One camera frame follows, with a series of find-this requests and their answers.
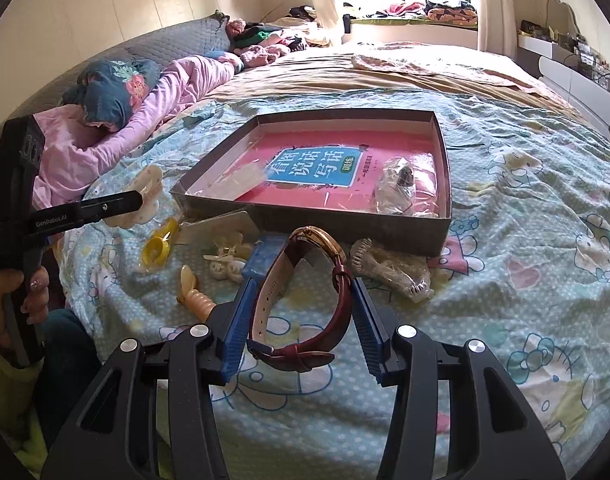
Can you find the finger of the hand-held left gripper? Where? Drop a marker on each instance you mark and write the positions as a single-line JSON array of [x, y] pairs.
[[112, 206]]

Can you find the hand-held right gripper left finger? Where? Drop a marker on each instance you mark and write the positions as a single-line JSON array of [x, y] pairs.
[[235, 332]]

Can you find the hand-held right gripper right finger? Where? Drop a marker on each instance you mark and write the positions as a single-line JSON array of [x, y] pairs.
[[370, 332]]

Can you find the orange ribbed hair claw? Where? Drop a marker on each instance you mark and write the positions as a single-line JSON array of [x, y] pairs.
[[202, 302]]

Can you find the cream flower hair claw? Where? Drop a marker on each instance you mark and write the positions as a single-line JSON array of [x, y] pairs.
[[150, 180]]

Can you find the white hair clip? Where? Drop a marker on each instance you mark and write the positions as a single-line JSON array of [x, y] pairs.
[[222, 270]]

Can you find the beige claw clip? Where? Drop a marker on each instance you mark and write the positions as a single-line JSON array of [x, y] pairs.
[[385, 270]]

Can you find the shallow cardboard box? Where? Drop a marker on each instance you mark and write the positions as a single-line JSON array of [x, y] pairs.
[[335, 230]]

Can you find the silver card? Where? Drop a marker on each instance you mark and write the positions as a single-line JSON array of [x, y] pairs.
[[220, 225]]

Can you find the plastic bag with dark jewelry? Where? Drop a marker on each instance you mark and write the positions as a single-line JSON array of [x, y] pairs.
[[395, 185]]

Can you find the person's left hand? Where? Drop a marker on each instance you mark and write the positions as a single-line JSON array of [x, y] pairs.
[[37, 290]]

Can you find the blue floral pillow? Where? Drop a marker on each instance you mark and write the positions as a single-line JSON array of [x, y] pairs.
[[110, 90]]

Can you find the clear plastic bag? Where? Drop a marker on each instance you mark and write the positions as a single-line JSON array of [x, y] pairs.
[[240, 180]]

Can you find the pink blanket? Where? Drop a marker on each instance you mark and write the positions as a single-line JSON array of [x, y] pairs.
[[175, 85]]

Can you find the cartoon printed bed sheet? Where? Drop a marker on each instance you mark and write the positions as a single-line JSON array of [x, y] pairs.
[[510, 260]]

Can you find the dark trousers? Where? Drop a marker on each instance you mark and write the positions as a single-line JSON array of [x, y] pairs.
[[70, 360]]

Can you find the grey quilted headboard cushion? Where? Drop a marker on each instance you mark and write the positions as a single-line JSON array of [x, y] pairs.
[[175, 40]]

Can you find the pink book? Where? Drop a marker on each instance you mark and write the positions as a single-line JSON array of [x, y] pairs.
[[305, 165]]

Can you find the yellow green garment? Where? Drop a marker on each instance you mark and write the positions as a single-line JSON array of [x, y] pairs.
[[10, 390]]

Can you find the pink fluffy garment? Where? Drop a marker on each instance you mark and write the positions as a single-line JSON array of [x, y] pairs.
[[260, 52]]

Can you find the beige blanket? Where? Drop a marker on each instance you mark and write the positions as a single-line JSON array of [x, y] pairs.
[[385, 85]]

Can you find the pile of clothes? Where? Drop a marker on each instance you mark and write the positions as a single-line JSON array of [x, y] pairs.
[[295, 30]]

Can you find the cream knitted cloth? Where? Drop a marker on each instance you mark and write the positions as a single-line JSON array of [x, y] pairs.
[[385, 62]]

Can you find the cream curtain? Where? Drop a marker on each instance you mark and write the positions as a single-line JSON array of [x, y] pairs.
[[490, 5], [327, 0]]

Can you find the white dresser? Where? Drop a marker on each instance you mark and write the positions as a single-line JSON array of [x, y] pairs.
[[575, 85]]

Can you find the colourful patterned blanket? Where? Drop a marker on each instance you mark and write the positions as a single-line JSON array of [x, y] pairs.
[[452, 11]]

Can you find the clutter on dresser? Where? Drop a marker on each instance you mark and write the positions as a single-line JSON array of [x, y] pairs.
[[585, 55]]

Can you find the wavy edged mirror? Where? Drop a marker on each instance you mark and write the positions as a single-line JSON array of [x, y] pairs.
[[562, 15]]

